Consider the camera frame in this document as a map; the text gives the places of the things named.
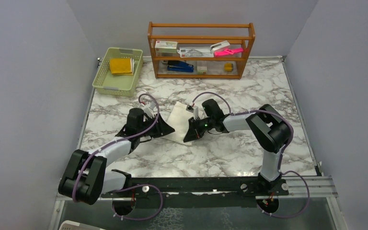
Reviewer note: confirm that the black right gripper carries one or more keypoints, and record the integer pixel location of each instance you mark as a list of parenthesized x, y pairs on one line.
[(193, 132)]

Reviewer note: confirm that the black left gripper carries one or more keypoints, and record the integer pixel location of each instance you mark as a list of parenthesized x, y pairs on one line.
[(161, 128)]

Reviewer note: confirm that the cream white towel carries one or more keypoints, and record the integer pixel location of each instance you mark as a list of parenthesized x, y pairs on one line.
[(178, 119)]

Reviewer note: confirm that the green plastic basket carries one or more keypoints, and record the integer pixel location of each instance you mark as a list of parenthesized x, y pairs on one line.
[(118, 85)]

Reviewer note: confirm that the yellow brown bear towel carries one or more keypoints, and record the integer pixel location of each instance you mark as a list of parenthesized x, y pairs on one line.
[(121, 66)]

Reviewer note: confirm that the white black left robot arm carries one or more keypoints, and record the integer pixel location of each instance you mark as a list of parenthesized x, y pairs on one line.
[(85, 177)]

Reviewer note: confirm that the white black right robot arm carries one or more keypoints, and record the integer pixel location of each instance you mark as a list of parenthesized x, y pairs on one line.
[(271, 130)]

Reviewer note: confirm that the small white eraser box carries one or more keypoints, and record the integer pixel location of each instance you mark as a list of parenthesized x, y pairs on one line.
[(201, 67)]

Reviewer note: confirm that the blue black stapler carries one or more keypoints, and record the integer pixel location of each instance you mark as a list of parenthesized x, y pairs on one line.
[(179, 66)]

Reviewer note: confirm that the small yellow block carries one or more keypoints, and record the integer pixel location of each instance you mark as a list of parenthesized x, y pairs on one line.
[(229, 67)]

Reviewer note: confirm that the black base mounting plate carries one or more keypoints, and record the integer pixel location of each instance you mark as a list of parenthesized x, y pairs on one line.
[(199, 192)]

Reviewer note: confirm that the white green box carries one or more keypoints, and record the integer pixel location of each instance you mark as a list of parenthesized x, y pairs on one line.
[(169, 47)]

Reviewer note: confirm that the white stapler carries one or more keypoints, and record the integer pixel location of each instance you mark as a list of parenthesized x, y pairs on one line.
[(221, 46)]

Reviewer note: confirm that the wooden shelf rack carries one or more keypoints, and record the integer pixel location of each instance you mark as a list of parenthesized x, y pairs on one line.
[(201, 35)]

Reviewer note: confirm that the white tray corner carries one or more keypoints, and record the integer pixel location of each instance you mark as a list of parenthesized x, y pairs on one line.
[(72, 225)]

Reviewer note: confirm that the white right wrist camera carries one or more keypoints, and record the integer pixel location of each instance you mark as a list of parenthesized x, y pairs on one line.
[(193, 109)]

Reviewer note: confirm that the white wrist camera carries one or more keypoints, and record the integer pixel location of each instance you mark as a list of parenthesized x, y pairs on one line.
[(193, 109), (150, 108)]

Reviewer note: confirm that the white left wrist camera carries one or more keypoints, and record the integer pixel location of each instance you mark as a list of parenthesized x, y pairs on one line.
[(150, 108)]

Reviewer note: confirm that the aluminium rail frame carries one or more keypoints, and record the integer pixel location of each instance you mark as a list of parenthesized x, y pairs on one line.
[(308, 206)]

